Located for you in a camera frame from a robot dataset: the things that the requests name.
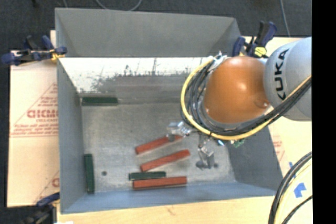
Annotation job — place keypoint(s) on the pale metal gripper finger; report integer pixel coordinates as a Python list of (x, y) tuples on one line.
[(206, 153), (175, 130)]

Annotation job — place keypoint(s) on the dark green flat block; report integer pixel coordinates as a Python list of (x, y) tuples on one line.
[(89, 173), (147, 175), (99, 101)]

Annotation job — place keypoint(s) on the grey metal bin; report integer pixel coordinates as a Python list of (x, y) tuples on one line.
[(118, 133)]

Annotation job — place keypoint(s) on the brown cardboard board red print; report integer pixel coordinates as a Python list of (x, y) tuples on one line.
[(31, 144)]

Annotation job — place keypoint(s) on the red-brown flat block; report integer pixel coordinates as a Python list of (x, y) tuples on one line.
[(160, 182), (165, 160), (152, 145)]

